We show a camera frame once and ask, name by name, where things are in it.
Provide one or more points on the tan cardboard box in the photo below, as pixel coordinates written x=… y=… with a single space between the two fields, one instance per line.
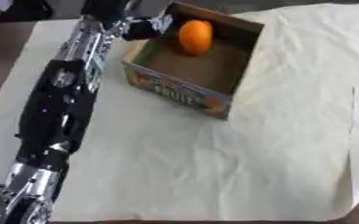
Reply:
x=203 y=68

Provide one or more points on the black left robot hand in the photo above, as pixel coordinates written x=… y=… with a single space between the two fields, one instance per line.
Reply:
x=143 y=28

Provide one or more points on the orange toy fruit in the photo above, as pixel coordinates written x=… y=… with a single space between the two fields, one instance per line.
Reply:
x=195 y=36

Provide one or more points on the person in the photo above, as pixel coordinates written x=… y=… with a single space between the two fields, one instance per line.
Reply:
x=21 y=8

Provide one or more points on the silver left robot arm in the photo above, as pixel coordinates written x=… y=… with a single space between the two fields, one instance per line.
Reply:
x=57 y=96

